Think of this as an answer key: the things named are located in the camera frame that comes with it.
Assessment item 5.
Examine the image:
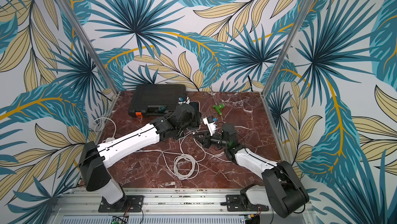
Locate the green toy drill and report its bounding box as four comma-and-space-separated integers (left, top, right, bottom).
212, 103, 225, 116

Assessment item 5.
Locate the white power strip cord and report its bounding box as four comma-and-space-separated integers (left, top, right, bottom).
92, 117, 117, 138

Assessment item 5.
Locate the black smartphone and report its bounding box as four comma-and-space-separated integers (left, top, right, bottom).
188, 101, 202, 130

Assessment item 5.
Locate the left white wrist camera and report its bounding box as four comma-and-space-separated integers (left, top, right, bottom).
178, 96, 190, 105

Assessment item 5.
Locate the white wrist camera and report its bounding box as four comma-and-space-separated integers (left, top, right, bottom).
178, 96, 190, 105
203, 117, 217, 136

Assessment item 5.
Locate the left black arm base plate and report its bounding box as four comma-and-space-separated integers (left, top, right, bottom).
98, 195, 144, 213

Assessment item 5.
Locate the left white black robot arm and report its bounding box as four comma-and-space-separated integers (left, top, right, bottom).
78, 103, 201, 209

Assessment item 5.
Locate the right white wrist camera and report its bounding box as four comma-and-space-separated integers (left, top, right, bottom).
203, 117, 217, 136

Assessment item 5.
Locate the white charging cable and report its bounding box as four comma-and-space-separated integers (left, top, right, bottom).
133, 130, 232, 181

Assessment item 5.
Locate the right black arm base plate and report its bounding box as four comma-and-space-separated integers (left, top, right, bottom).
220, 195, 269, 212

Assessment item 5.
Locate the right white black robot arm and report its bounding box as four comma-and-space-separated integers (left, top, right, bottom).
193, 123, 309, 218

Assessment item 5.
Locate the aluminium front rail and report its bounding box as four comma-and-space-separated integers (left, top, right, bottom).
52, 188, 317, 216

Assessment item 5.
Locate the white power strip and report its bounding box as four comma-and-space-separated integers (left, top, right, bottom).
103, 137, 115, 143

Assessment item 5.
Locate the black plastic tool case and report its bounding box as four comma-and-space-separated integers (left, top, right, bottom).
128, 84, 186, 118

